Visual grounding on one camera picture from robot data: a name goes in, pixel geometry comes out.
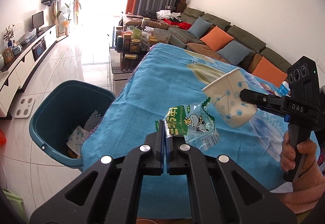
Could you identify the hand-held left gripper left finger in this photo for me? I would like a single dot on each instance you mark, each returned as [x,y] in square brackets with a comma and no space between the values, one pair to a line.
[160,152]

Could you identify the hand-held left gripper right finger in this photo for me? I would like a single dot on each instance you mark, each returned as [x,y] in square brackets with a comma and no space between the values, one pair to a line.
[172,160]

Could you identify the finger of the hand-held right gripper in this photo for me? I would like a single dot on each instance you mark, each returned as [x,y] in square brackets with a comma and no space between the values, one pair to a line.
[264,102]

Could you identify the dotted paper cup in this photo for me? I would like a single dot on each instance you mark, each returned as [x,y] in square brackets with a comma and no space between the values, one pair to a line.
[77,139]
[228,97]

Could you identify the green white snack wrapper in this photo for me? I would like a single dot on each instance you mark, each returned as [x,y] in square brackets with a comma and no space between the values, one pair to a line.
[188,122]

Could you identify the white foam net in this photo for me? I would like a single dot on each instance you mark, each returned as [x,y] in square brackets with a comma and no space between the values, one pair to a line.
[92,119]

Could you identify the teal plastic bin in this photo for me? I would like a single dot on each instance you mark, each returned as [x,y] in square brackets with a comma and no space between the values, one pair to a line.
[50,112]

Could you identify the person's right hand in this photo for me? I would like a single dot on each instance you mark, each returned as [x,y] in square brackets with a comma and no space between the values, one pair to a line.
[308,152]

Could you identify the pink packet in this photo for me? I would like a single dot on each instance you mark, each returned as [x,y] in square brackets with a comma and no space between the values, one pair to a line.
[266,88]

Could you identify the blue and white bottle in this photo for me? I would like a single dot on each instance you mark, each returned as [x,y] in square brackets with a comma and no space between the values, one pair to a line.
[283,89]

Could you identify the orange cushion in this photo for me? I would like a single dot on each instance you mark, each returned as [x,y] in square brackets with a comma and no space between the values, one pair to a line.
[269,71]
[215,38]

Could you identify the blue cushion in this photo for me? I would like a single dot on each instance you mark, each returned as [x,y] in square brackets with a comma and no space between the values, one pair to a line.
[200,27]
[233,52]

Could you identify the blue printed blanket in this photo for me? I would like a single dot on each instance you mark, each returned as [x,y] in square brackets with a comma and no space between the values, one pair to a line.
[157,81]

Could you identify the grey-green sectional sofa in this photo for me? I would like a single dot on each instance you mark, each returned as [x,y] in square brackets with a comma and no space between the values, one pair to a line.
[243,33]

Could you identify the glass-top coffee table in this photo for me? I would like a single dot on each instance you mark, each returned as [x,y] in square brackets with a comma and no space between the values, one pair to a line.
[119,76]

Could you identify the gold packet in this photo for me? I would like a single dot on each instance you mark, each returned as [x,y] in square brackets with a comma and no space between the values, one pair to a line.
[130,56]

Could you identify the red cloth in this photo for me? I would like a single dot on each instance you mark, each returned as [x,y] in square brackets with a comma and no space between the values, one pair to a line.
[184,25]

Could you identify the beige snack pouch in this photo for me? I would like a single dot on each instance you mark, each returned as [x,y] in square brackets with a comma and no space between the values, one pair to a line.
[161,36]

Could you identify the green packet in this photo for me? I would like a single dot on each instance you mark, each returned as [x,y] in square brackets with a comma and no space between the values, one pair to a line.
[137,33]

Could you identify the dark brown box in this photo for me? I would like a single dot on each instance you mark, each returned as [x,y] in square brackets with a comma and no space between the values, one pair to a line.
[181,5]

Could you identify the pile of white clothes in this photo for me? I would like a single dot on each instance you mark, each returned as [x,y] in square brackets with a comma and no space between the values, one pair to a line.
[166,14]

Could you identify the small projector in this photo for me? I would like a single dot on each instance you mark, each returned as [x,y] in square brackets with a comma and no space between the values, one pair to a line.
[170,7]

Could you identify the brown leather ottoman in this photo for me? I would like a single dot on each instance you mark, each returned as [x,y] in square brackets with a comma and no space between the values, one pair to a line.
[134,20]

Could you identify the black bag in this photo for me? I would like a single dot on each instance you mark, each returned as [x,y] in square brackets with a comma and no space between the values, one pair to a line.
[149,13]

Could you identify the white bathroom scale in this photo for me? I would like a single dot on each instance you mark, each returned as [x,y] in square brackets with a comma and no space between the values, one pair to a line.
[24,107]

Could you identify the green plastic stool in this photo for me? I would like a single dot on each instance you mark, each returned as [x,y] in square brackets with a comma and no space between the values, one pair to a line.
[12,203]

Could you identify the orange plastic bag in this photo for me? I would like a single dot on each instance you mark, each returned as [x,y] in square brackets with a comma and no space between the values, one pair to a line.
[2,137]

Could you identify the tall leafy potted plant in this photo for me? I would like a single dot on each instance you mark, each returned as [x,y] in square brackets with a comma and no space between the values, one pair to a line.
[66,23]

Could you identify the white tv cabinet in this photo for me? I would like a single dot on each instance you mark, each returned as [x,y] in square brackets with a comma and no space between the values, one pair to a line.
[20,69]

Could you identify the bamboo lattice stand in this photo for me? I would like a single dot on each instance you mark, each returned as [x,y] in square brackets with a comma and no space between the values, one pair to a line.
[55,19]

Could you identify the blue white porcelain jar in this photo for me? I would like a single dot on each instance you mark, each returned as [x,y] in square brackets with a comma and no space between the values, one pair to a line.
[17,49]

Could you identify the clear plastic bag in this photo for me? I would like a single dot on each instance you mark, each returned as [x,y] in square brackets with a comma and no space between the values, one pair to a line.
[28,36]

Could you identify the black monitor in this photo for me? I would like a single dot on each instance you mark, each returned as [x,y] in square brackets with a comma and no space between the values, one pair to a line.
[37,19]

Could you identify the white ceramic jar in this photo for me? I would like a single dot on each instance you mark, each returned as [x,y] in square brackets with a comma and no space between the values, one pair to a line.
[1,61]

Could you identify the small plant in blue vase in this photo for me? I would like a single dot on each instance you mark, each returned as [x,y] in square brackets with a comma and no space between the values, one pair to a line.
[9,42]

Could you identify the picture frame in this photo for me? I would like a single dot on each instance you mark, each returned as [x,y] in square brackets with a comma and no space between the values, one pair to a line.
[8,55]

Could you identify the white wall socket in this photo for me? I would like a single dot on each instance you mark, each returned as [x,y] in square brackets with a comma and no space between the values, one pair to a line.
[18,25]

